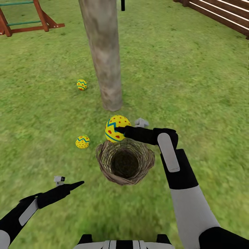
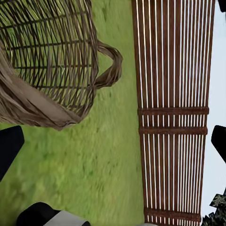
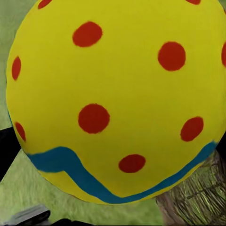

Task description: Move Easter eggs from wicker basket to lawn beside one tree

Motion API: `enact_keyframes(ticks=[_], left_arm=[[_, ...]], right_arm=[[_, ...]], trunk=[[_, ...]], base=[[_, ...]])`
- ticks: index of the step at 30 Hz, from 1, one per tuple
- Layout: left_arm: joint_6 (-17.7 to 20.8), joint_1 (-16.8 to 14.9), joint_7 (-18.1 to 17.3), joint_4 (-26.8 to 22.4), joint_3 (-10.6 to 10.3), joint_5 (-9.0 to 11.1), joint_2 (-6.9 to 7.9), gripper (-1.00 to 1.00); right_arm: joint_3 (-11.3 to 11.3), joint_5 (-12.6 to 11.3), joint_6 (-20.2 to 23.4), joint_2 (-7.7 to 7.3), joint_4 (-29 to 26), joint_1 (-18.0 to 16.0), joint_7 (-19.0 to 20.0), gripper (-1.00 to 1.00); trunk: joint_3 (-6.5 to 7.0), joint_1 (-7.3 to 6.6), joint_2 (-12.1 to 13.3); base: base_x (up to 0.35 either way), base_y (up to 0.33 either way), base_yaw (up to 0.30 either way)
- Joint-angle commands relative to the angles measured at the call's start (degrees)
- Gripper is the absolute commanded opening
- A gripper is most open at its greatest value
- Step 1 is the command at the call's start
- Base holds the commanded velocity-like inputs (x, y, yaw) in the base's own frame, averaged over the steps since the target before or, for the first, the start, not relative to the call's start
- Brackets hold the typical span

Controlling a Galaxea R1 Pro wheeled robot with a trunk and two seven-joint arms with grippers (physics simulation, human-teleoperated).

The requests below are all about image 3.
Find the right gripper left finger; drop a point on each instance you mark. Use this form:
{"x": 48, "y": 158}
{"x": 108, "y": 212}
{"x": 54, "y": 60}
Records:
{"x": 9, "y": 148}

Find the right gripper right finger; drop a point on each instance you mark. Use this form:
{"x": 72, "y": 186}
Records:
{"x": 221, "y": 148}

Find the easter egg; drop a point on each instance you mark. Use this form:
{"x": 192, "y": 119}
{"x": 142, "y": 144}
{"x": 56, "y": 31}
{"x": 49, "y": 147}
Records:
{"x": 118, "y": 101}

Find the wicker basket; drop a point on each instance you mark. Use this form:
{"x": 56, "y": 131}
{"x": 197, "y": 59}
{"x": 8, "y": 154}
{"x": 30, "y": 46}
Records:
{"x": 171, "y": 204}

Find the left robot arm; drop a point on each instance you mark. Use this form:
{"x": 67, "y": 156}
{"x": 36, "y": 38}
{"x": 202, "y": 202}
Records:
{"x": 38, "y": 216}

